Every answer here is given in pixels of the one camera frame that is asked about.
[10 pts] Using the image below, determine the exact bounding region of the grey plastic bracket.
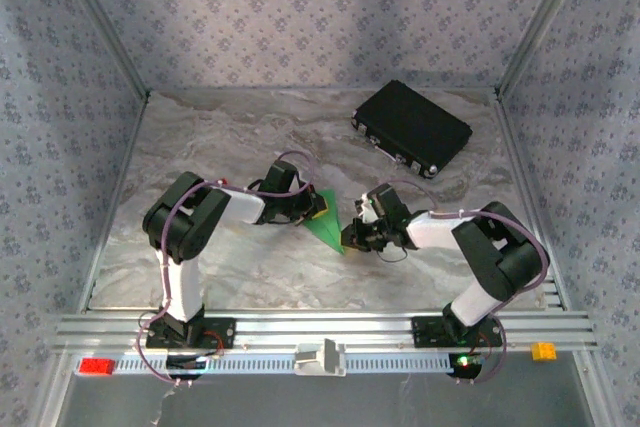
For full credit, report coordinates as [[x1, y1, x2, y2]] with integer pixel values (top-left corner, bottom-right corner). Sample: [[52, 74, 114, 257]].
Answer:
[[293, 338, 347, 377]]

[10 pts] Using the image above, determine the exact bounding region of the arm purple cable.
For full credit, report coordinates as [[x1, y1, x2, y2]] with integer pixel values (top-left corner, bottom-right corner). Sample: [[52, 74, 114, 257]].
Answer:
[[137, 149, 317, 388], [379, 180, 551, 386]]

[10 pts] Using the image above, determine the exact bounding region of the black hard case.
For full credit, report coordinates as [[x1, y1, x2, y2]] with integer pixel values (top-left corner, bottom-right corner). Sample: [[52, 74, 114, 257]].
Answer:
[[351, 79, 474, 179]]

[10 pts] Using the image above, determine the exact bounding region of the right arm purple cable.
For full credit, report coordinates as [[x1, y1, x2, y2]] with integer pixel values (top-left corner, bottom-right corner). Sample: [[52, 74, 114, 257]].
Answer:
[[379, 180, 551, 386]]

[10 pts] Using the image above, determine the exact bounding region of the aluminium corner post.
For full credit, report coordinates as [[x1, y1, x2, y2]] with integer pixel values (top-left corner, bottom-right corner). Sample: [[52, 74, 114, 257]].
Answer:
[[493, 0, 599, 98]]

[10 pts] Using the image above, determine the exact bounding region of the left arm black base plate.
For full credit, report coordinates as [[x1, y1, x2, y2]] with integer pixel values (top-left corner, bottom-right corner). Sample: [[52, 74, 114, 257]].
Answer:
[[144, 316, 237, 351]]

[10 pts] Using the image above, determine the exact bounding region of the aluminium frame leg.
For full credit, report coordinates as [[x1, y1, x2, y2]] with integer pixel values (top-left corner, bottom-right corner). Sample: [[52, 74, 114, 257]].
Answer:
[[37, 352, 76, 427], [574, 351, 619, 427]]

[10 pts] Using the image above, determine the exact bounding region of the white slotted cable duct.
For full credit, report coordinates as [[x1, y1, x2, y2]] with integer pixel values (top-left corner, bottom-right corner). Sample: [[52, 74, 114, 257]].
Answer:
[[74, 352, 481, 376]]

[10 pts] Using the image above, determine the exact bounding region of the thick red toy brick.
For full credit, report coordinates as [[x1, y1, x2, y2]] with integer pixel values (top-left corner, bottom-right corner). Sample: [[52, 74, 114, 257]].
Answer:
[[78, 357, 116, 377]]

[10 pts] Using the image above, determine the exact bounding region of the aluminium table side rail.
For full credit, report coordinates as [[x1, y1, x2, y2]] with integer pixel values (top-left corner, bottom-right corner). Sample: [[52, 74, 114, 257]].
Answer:
[[77, 94, 151, 313], [492, 94, 571, 311]]

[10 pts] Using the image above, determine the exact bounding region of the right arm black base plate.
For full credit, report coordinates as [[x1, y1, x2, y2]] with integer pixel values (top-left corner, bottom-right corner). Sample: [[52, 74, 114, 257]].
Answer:
[[412, 315, 504, 349]]

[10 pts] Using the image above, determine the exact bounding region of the aluminium mounting rail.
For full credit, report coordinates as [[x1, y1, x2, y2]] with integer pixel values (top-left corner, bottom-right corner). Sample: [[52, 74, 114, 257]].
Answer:
[[54, 310, 599, 354]]

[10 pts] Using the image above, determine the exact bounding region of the black controller board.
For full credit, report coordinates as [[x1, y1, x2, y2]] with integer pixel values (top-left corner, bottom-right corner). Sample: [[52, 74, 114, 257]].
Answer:
[[448, 352, 485, 379], [166, 354, 209, 381]]

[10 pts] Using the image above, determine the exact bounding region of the yellow toy brick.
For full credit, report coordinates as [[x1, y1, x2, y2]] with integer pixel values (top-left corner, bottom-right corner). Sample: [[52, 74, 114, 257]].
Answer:
[[530, 341, 558, 362]]

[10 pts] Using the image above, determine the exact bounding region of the green paper sheet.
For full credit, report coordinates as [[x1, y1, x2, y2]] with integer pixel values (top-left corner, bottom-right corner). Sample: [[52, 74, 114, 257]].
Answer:
[[302, 189, 346, 256]]

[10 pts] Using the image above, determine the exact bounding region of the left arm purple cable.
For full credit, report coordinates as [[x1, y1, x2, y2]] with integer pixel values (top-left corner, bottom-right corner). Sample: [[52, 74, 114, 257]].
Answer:
[[137, 149, 317, 388]]

